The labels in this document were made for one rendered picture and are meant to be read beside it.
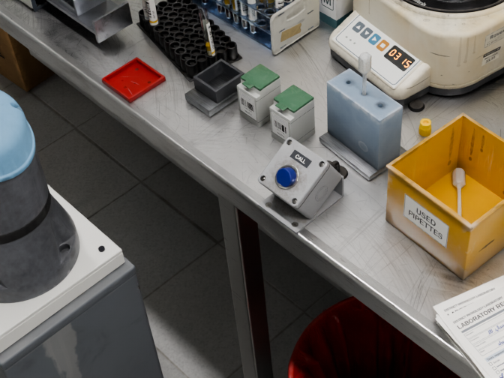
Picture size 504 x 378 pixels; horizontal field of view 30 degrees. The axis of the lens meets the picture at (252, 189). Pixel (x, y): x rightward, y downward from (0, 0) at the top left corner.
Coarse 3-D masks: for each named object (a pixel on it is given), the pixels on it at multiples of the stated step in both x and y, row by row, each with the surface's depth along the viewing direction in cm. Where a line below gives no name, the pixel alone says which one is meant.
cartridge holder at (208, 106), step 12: (204, 72) 135; (216, 72) 137; (228, 72) 137; (240, 72) 134; (204, 84) 133; (216, 84) 136; (228, 84) 133; (192, 96) 135; (204, 96) 135; (216, 96) 132; (228, 96) 134; (204, 108) 133; (216, 108) 133
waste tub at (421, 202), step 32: (448, 128) 115; (480, 128) 115; (416, 160) 115; (448, 160) 120; (480, 160) 118; (416, 192) 109; (448, 192) 120; (480, 192) 120; (416, 224) 113; (448, 224) 107; (480, 224) 105; (448, 256) 111; (480, 256) 111
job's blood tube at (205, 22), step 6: (198, 12) 134; (204, 12) 134; (204, 18) 134; (204, 24) 135; (204, 30) 136; (210, 30) 136; (204, 36) 136; (210, 36) 136; (204, 42) 138; (210, 42) 137; (210, 48) 138; (210, 54) 139
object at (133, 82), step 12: (132, 60) 142; (120, 72) 142; (132, 72) 141; (144, 72) 141; (156, 72) 140; (108, 84) 139; (120, 84) 140; (132, 84) 140; (144, 84) 139; (156, 84) 139; (132, 96) 137
